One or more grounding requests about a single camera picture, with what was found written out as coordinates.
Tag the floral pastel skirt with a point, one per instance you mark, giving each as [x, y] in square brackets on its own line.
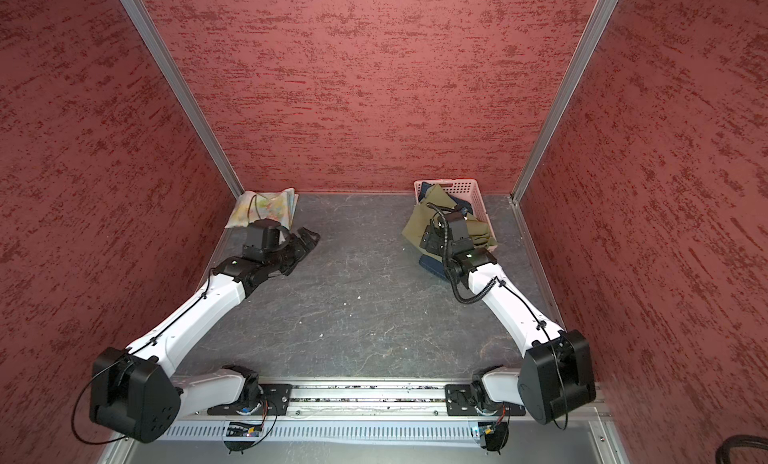
[253, 206]

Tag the circuit board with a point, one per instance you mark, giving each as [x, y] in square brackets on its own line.
[244, 430]
[492, 431]

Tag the right circuit board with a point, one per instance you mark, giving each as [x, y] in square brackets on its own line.
[492, 431]

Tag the blue denim skirt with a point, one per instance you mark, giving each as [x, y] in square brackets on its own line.
[420, 219]

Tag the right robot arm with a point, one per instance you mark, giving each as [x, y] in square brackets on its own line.
[556, 375]

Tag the corner aluminium post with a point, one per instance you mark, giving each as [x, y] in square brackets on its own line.
[150, 36]
[593, 31]

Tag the right corner aluminium post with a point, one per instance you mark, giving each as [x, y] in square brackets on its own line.
[593, 31]

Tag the left corner aluminium post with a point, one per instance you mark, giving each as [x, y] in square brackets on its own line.
[150, 36]

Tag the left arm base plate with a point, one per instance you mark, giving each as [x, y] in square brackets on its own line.
[257, 400]

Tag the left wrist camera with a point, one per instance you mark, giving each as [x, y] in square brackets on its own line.
[263, 239]

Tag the left circuit board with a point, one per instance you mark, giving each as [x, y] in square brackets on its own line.
[244, 430]

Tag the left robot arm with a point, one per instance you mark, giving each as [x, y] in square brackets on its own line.
[134, 391]

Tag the olive green skirt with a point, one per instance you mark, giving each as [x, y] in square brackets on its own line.
[458, 203]

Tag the aluminium front rail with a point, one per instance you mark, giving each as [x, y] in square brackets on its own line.
[381, 399]

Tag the pink plastic basket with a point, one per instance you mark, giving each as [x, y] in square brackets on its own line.
[465, 193]

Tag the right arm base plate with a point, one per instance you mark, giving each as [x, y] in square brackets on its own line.
[463, 400]

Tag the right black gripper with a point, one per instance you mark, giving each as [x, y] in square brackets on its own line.
[431, 239]

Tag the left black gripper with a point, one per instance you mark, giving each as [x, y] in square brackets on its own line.
[300, 250]

